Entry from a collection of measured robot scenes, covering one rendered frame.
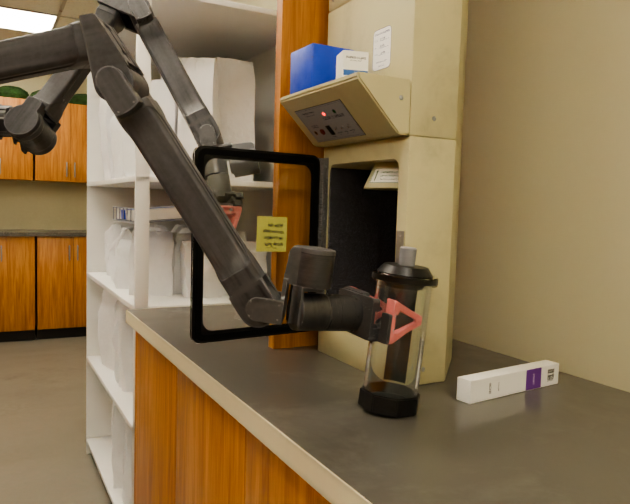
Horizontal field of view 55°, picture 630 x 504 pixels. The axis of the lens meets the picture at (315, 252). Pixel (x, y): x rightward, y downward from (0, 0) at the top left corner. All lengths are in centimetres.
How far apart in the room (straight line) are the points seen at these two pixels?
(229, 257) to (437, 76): 54
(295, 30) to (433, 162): 50
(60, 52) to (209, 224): 32
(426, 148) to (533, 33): 51
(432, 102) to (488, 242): 52
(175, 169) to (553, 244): 88
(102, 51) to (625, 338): 108
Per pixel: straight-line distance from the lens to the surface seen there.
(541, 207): 148
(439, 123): 119
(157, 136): 92
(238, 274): 90
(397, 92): 114
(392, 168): 124
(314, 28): 150
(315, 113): 128
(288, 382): 119
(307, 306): 90
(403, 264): 100
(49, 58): 99
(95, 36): 96
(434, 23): 121
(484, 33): 169
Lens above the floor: 127
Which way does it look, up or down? 4 degrees down
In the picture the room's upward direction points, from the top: 2 degrees clockwise
